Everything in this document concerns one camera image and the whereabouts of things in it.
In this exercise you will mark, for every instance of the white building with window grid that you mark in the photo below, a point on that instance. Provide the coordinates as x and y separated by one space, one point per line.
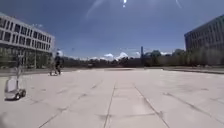
23 38

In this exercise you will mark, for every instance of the dark tower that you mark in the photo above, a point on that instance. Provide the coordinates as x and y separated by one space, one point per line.
141 52

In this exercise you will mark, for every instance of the pale concrete slab plaza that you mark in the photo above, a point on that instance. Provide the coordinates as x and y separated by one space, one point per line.
123 96

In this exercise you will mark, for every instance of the row of trees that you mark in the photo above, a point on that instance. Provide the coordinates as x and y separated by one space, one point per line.
150 60

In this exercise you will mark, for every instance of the small white wheeled robot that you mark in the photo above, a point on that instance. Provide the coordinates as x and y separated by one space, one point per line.
13 88

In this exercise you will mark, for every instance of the dark tall building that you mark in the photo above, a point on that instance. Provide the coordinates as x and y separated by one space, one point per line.
206 35

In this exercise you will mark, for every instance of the person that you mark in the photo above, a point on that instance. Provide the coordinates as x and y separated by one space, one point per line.
58 63

